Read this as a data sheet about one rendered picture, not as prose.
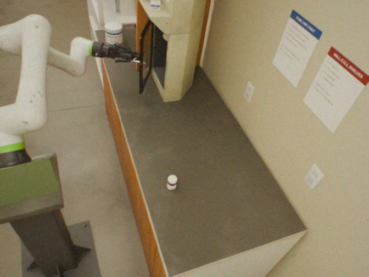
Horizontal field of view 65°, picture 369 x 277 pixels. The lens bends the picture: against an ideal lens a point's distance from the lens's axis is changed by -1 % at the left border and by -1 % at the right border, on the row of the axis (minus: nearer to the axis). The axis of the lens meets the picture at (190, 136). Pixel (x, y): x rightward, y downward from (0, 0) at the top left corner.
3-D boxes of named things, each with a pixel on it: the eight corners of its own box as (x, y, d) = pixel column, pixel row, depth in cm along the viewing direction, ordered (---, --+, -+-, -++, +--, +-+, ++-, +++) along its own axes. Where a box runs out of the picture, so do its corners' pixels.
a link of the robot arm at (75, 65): (43, 37, 144) (27, 37, 148) (38, 60, 143) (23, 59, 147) (91, 61, 177) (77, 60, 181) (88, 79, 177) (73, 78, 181)
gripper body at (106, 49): (102, 60, 175) (117, 62, 175) (101, 47, 169) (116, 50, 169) (106, 53, 180) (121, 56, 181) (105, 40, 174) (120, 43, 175)
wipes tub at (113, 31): (121, 38, 237) (120, 21, 226) (124, 46, 229) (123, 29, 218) (104, 39, 233) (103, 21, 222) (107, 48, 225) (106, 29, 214)
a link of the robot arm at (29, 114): (27, 124, 108) (36, 4, 122) (-3, 131, 114) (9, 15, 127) (54, 132, 120) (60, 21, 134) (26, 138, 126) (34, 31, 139)
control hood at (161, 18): (154, 9, 175) (154, -8, 168) (170, 34, 156) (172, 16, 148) (135, 9, 172) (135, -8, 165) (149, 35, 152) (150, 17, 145)
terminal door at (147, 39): (151, 68, 205) (153, 12, 176) (140, 95, 183) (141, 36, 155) (149, 68, 205) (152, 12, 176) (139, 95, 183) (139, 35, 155)
